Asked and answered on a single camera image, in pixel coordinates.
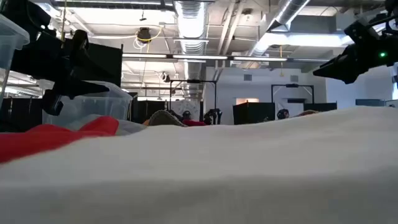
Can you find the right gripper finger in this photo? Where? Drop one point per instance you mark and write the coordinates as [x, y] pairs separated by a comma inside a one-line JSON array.
[[339, 60], [329, 74]]

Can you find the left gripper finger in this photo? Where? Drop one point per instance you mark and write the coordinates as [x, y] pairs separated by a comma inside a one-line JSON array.
[[77, 87], [80, 43]]

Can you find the brown towel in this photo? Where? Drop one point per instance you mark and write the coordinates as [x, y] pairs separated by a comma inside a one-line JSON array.
[[306, 112]]

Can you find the red-orange towel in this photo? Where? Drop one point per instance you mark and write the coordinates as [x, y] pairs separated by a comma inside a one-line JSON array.
[[46, 137]]

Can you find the yellow-green towel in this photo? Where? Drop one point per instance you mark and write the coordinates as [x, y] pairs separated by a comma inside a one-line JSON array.
[[164, 118]]

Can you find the white towel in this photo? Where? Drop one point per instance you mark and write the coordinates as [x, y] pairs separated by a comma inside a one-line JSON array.
[[217, 171]]

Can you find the black background robot arm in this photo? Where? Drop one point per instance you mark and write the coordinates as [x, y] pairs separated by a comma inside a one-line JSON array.
[[214, 115]]

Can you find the grey ceiling pipe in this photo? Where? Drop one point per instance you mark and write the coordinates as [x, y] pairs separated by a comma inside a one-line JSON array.
[[311, 59]]

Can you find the clear plastic bin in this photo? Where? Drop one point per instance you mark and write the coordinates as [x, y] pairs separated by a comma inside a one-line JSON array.
[[9, 37], [102, 105]]

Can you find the black partition panel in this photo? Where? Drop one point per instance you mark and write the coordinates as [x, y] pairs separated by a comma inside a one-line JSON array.
[[105, 65]]

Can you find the black room divider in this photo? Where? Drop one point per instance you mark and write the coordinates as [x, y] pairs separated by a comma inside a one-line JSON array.
[[18, 115], [253, 113], [320, 106], [149, 110]]

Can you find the plain white cloth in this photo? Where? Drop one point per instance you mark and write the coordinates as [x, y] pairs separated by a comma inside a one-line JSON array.
[[293, 107]]

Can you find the dark computer monitor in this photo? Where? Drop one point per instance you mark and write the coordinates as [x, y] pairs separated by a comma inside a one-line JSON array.
[[370, 102]]

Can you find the person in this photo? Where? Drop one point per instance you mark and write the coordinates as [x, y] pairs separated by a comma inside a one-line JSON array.
[[283, 114], [194, 123]]

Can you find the black ceiling device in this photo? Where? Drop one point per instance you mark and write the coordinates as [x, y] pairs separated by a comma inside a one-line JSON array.
[[144, 34]]

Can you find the ceiling tube light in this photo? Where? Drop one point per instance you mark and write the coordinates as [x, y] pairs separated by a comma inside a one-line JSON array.
[[200, 57], [144, 56], [259, 58]]

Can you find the patterned white cloth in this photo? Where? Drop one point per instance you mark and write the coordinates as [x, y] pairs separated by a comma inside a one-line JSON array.
[[186, 105]]

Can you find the grey wall vent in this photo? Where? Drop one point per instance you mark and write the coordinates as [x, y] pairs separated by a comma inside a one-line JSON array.
[[247, 77], [294, 78]]

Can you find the black rig frame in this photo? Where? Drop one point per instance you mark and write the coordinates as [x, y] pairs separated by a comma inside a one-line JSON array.
[[192, 81], [292, 85]]

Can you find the grey rectangular duct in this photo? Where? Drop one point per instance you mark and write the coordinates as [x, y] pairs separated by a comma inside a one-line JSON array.
[[323, 23]]

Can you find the silver spiral ventilation duct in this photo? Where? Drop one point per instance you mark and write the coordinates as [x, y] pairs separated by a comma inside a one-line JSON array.
[[191, 31], [280, 21]]

